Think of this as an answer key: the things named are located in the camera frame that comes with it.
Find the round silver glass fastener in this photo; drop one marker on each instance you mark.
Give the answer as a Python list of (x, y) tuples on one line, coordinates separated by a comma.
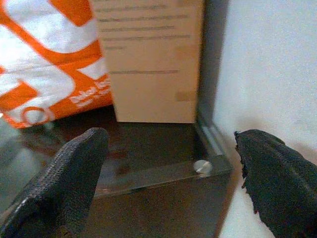
[(202, 166)]

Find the orange and white plastic bag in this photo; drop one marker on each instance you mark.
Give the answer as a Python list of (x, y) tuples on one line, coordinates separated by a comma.
[(47, 57)]

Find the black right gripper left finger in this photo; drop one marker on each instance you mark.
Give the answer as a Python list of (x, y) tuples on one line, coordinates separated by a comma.
[(57, 183)]

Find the dark table with glass top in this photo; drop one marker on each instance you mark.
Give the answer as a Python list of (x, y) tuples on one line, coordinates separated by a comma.
[(153, 178)]

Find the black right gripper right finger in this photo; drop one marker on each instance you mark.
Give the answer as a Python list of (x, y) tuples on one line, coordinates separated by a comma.
[(277, 178)]

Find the beige printed paper sheet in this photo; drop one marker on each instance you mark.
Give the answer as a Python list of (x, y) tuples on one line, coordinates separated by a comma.
[(151, 64)]

